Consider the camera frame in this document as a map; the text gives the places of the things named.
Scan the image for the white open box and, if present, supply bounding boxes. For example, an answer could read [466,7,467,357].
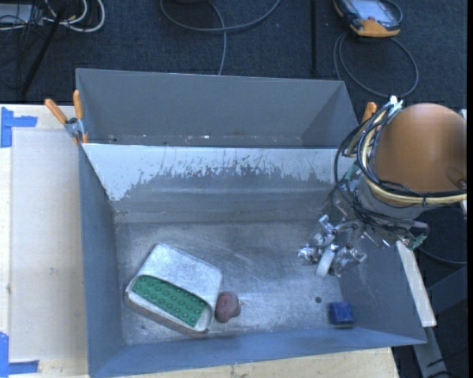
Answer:
[124,243,224,335]

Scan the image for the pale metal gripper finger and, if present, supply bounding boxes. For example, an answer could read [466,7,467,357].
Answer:
[297,214,339,266]
[314,246,368,280]

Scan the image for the blue cube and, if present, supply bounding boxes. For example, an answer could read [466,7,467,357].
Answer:
[327,300,356,328]

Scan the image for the red-brown toy fruit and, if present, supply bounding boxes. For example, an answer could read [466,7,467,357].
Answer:
[214,291,244,324]

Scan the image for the dark green studded flat block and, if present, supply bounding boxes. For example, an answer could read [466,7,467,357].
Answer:
[131,275,208,326]

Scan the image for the grey metal bin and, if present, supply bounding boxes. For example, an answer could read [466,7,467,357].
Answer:
[75,68,429,378]

